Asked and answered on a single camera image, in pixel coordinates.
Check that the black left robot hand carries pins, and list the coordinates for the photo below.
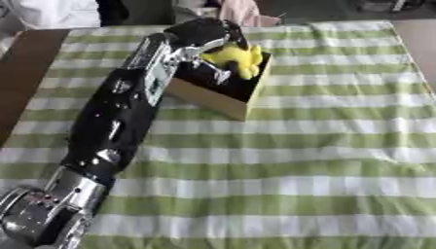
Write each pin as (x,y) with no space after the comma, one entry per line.
(198,32)

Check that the yellow soft toy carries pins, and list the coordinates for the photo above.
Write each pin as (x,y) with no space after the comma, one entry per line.
(241,60)

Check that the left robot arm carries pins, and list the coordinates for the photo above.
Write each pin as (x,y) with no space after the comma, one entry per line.
(113,123)

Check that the tan cardboard box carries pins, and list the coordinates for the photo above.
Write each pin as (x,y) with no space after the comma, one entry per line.
(221,94)

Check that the pink cloth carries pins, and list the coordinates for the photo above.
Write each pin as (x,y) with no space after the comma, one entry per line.
(244,13)

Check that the person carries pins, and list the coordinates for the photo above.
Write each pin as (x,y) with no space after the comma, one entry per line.
(57,13)

